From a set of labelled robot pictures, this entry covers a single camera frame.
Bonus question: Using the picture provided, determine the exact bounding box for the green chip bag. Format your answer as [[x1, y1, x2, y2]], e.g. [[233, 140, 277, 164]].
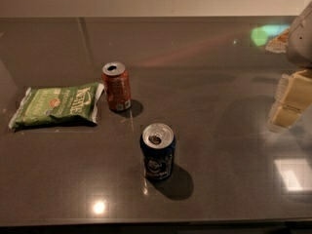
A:
[[9, 82, 104, 129]]

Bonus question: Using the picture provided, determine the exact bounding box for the blue pepsi can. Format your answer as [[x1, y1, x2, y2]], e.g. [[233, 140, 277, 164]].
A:
[[139, 123, 176, 180]]

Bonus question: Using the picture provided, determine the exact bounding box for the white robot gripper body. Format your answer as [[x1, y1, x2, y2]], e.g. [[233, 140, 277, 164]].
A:
[[287, 2, 312, 68]]

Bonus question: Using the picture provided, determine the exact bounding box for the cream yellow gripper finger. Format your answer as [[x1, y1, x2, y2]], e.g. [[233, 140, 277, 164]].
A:
[[268, 69, 312, 133]]

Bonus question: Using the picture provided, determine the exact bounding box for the orange-brown soda can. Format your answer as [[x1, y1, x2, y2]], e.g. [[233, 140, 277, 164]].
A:
[[101, 61, 132, 112]]

